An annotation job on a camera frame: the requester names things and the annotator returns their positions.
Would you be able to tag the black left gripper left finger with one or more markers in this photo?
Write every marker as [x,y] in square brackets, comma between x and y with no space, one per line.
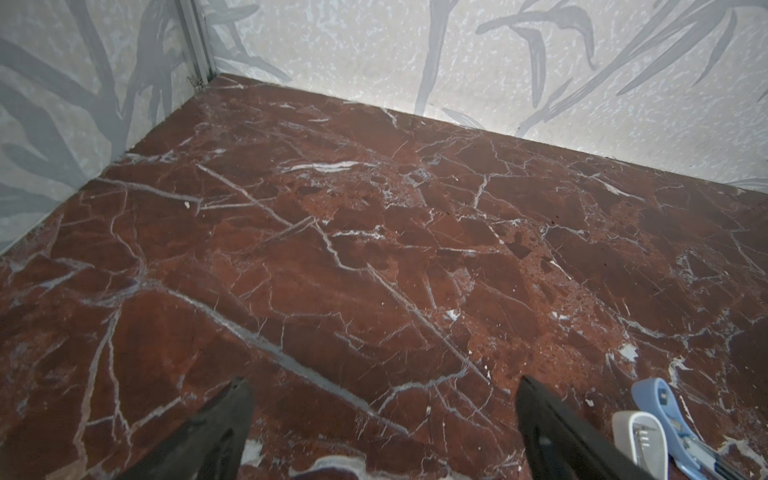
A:
[209,445]

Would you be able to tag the blue stapler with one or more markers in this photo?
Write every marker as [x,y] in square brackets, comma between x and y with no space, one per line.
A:
[640,436]
[691,455]

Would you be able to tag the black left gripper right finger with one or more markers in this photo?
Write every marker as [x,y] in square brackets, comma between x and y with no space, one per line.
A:
[561,445]

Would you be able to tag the aluminium left corner post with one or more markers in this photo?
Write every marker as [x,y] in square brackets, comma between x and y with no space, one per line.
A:
[199,53]

